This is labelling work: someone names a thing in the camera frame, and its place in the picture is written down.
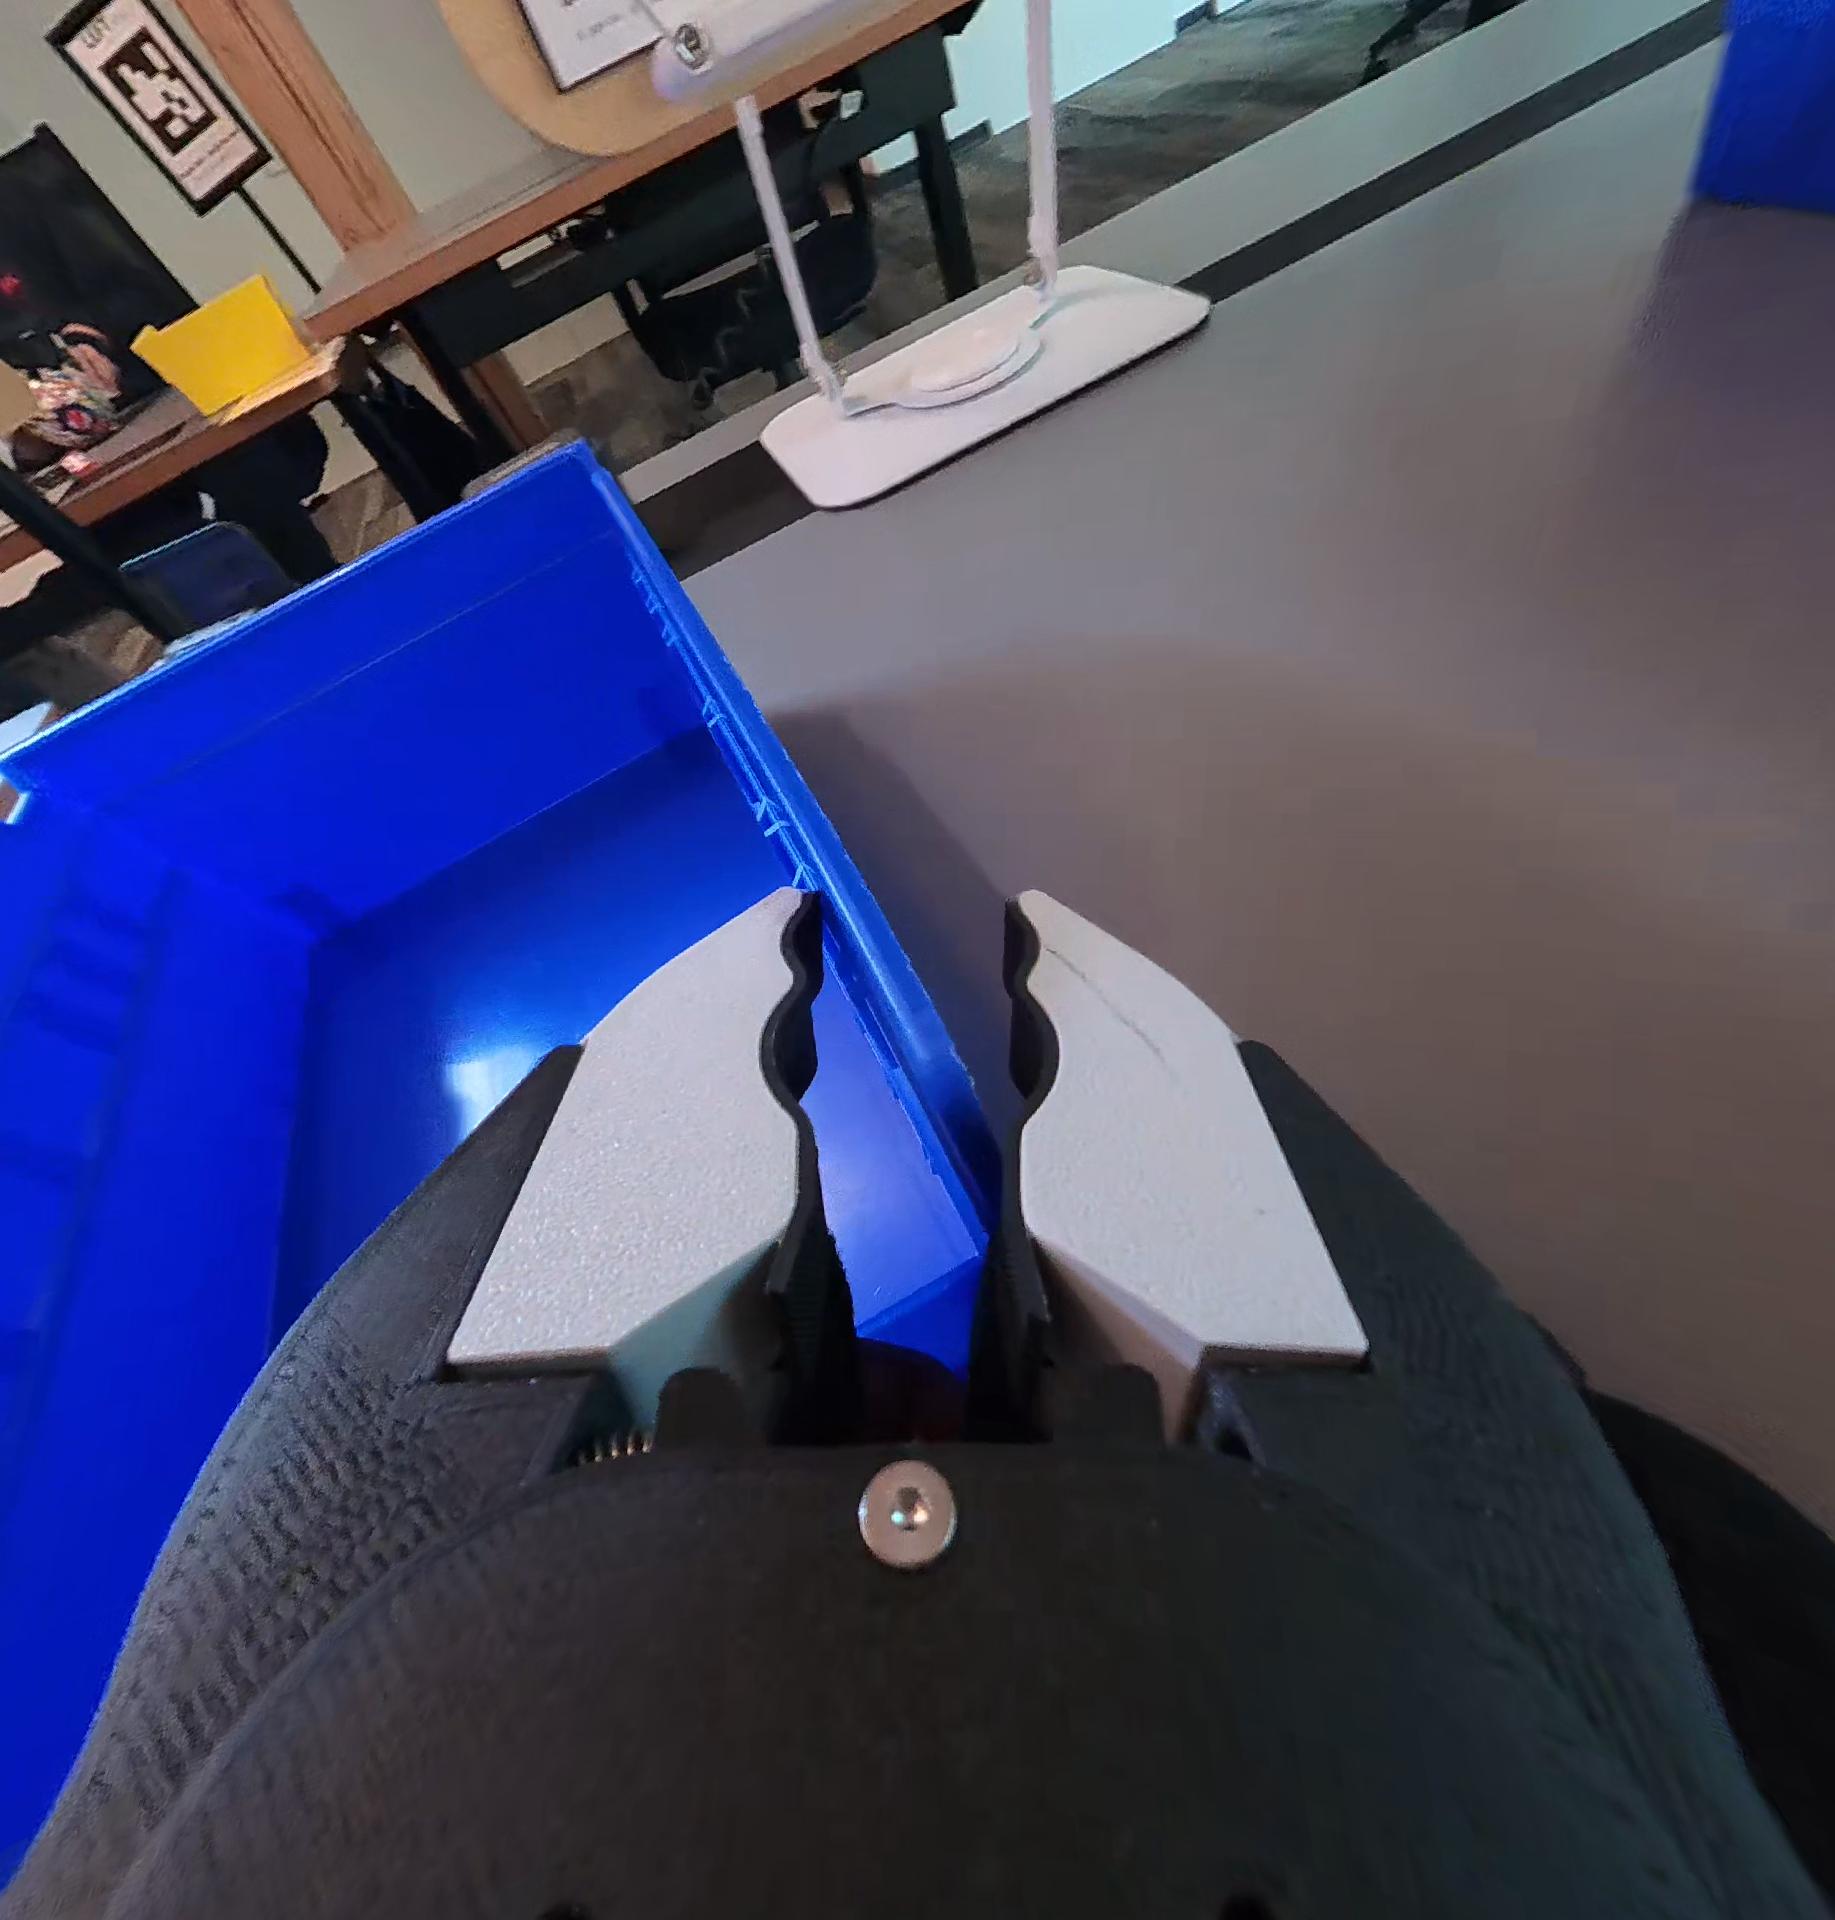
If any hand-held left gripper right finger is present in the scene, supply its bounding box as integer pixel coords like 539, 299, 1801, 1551
999, 887, 1371, 1441

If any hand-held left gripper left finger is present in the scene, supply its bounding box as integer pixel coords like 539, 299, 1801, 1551
450, 887, 831, 1381

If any blue plastic bin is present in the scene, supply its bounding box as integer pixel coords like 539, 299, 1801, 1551
0, 437, 1001, 1877
1693, 0, 1835, 212

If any person's left hand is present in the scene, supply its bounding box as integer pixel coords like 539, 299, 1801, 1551
857, 1341, 975, 1445

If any grey power adapter box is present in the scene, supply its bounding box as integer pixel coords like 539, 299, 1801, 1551
114, 521, 296, 632

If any wooden instruction board stand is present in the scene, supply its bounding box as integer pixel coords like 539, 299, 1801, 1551
440, 0, 1215, 511

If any long wooden table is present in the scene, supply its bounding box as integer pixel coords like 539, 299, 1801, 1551
0, 336, 350, 602

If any black office chair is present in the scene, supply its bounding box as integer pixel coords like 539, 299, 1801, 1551
617, 89, 877, 407

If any yellow plastic bin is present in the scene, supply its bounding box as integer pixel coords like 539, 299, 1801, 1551
130, 274, 312, 413

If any wood edged table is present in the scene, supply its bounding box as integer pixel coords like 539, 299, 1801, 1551
302, 0, 985, 452

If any black and white marker sign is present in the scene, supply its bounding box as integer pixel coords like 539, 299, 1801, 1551
48, 0, 322, 289

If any wooden post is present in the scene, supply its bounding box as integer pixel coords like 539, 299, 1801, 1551
174, 0, 551, 452

